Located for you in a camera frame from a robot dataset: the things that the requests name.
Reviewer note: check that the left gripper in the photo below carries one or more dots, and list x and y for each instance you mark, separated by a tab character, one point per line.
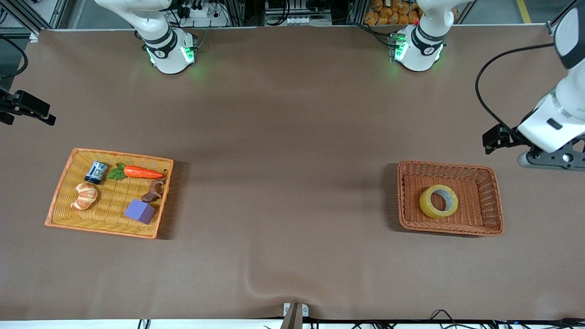
508	136

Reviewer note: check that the yellow transparent tape roll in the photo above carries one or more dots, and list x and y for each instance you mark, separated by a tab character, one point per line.
425	201

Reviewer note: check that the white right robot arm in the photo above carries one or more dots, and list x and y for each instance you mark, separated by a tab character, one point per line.
160	43

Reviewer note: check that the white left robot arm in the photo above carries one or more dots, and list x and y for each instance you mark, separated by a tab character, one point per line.
418	55

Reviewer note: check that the brown wicker basket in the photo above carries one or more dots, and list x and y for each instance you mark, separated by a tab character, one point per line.
475	210

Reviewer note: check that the blue printed can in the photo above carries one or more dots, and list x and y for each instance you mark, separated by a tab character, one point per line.
96	172

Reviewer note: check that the toy croissant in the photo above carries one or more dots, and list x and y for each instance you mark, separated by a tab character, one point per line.
86	195

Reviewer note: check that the yellow wicker tray orange rim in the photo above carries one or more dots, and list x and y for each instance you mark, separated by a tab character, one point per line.
68	212

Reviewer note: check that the orange toy carrot green leaves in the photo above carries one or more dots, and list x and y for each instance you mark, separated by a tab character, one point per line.
139	172

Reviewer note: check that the purple foam cube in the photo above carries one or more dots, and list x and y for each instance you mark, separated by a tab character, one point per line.
139	211

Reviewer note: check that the brown toy animal figure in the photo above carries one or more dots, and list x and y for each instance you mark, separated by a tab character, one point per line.
153	195

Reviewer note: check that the white power strip black plugs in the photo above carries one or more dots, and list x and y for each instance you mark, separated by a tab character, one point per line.
205	20

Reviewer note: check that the brown table cloth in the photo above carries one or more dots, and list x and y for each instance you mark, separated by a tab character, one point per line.
292	137

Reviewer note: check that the aluminium frame profile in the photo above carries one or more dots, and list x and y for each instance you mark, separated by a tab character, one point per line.
552	27
45	13

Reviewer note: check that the grey bracket with brown post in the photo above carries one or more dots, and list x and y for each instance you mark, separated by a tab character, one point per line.
296	317

